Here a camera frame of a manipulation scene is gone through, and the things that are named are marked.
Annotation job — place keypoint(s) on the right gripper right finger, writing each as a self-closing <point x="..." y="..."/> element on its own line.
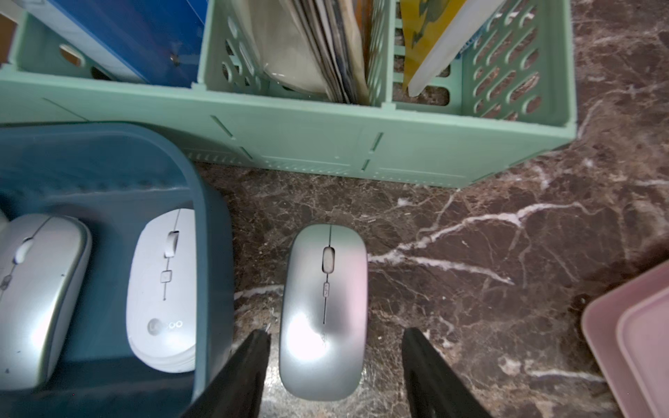
<point x="433" y="388"/>

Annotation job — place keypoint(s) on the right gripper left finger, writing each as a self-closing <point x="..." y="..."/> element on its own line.
<point x="237" y="390"/>

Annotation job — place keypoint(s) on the white logo computer mouse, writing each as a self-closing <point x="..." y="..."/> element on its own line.
<point x="161" y="303"/>

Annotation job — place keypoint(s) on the yellow comic book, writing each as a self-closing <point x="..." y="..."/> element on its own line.
<point x="435" y="32"/>

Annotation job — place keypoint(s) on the silver computer mouse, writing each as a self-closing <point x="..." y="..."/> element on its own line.
<point x="43" y="262"/>
<point x="323" y="331"/>

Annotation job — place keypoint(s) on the green file organizer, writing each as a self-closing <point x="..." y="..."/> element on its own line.
<point x="511" y="97"/>

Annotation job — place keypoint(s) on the stack of magazines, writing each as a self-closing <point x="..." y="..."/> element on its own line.
<point x="317" y="48"/>

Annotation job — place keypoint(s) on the teal storage box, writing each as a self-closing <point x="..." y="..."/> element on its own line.
<point x="115" y="178"/>

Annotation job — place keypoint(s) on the pink case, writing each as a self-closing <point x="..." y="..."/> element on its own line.
<point x="627" y="331"/>

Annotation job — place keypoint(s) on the blue folder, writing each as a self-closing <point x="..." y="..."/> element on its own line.
<point x="149" y="42"/>

